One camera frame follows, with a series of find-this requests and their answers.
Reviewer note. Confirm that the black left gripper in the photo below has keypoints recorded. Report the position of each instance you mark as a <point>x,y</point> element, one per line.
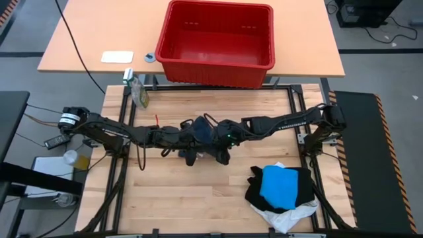
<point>172,137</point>

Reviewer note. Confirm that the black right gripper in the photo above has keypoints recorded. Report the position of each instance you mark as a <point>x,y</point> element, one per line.
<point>224,139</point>

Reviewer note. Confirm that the navy blue garment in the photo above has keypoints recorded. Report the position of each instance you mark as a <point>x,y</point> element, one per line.
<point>202,130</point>

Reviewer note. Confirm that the black garment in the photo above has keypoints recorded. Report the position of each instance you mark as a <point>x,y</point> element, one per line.
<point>305,185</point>

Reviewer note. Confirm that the white button shirt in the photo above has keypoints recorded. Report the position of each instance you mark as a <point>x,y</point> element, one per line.
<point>287,219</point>

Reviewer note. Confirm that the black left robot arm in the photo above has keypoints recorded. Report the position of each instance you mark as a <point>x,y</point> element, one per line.
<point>109,130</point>

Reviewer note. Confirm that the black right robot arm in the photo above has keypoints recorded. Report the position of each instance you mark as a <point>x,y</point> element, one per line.
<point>291,120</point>

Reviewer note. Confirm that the red plastic laundry basket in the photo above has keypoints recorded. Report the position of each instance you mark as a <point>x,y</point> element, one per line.
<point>215,72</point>

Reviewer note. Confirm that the small round grey object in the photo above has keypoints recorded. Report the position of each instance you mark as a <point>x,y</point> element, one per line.
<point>149,57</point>

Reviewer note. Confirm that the white rectangular device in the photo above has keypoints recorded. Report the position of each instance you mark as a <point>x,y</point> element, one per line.
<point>117,57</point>

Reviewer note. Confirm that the clear plastic bottle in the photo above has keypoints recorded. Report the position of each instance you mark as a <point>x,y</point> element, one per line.
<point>71,157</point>

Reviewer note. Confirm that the black power adapter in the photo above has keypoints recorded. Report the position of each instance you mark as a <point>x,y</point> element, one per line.
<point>57,141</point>

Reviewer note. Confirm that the white board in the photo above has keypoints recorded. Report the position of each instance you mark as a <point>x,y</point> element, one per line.
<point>49,167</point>

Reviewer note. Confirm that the beige wooden table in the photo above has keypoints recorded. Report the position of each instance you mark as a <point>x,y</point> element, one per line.
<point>99,26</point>

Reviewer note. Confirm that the black striped-edge floor mat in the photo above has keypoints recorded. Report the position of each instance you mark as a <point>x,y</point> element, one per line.
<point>363,182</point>

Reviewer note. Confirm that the black desk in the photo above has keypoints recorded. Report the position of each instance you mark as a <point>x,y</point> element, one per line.
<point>11,119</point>

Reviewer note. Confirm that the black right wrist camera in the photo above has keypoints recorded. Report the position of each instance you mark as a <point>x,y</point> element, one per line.
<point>224,158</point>

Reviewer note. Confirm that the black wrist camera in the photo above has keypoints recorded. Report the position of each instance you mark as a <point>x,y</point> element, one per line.
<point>224,158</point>
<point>190,158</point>

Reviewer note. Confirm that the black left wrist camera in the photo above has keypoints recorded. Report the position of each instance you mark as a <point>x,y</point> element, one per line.
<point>190,158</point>

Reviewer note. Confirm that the silver aluminium rail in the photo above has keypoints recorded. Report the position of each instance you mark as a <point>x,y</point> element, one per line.
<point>124,236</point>
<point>307,235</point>

